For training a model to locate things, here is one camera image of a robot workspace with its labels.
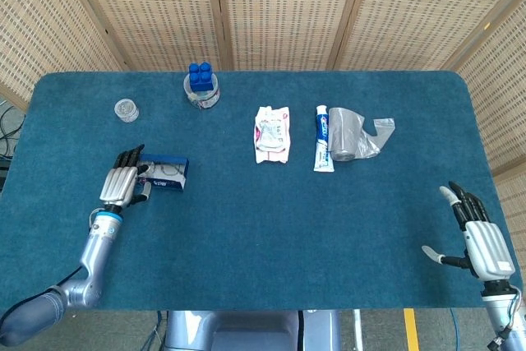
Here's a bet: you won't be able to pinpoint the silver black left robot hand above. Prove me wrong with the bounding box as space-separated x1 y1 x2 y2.
99 144 154 209

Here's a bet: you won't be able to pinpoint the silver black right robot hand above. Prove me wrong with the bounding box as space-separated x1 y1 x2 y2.
422 180 517 284

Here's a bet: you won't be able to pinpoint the wire-frame eyeglasses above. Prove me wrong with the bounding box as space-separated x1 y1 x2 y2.
143 159 184 178

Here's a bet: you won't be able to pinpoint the blue glasses case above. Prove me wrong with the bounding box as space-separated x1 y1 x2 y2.
137 153 191 196

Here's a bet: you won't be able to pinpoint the small clear plastic jar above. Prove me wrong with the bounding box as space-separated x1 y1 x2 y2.
113 98 140 123

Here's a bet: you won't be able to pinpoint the clear tape roll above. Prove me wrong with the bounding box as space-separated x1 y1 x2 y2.
182 72 221 110

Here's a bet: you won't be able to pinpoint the blue toy building block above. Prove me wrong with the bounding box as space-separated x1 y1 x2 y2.
187 62 215 92

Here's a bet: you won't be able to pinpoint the blue table cloth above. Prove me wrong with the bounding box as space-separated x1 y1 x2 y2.
0 71 510 312

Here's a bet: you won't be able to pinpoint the white metal table leg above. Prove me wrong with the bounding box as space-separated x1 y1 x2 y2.
352 309 365 351

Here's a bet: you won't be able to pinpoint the white red refill pouch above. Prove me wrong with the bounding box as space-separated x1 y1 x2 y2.
253 105 292 164

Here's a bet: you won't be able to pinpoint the grey garbage bag roll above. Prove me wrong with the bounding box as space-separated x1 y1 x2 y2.
327 106 396 162

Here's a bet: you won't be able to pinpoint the grey blue robot torso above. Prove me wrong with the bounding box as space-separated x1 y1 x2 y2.
164 309 342 351

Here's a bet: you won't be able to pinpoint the blue white toothpaste tube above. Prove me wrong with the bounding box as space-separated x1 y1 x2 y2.
313 104 336 173

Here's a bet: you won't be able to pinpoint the blue cable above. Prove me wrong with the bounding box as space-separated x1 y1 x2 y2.
141 310 169 351
449 308 464 342

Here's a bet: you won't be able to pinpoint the black floor cables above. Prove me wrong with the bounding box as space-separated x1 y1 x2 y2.
0 104 26 163

